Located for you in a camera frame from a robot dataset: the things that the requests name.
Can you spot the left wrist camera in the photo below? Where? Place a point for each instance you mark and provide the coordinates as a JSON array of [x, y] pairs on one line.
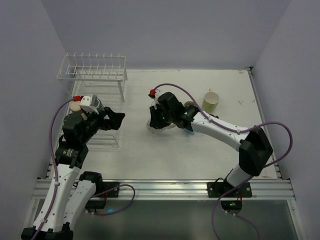
[[91, 104]]

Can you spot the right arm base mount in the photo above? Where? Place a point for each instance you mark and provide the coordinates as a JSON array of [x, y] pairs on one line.
[[232, 201]]

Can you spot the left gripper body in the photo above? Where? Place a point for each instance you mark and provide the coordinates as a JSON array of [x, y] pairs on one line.
[[105, 119]]

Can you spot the light blue mug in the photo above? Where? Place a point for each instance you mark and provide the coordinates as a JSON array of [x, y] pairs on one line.
[[189, 132]]

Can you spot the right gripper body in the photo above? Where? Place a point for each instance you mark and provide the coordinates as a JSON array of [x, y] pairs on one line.
[[155, 120]]

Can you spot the white patterned orange-inside mug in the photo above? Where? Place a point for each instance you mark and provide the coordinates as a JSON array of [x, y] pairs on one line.
[[153, 130]]

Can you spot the white wire dish rack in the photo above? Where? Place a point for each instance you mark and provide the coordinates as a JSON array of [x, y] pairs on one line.
[[100, 74]]

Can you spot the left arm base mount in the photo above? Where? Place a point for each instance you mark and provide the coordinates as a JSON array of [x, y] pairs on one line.
[[109, 190]]

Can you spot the aluminium mounting rail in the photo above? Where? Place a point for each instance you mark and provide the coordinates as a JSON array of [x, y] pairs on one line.
[[196, 190]]

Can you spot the speckled beige bowl cup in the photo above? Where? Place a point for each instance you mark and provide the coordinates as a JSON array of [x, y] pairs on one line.
[[188, 103]]

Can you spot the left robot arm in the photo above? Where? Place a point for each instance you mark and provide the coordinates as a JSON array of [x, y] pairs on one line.
[[69, 190]]

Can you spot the yellow green mug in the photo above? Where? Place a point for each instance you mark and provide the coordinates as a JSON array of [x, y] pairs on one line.
[[210, 101]]

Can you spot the cream white cup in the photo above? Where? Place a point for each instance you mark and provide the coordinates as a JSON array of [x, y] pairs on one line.
[[74, 107]]

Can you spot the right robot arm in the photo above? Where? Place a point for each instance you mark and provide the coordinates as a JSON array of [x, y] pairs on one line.
[[253, 146]]

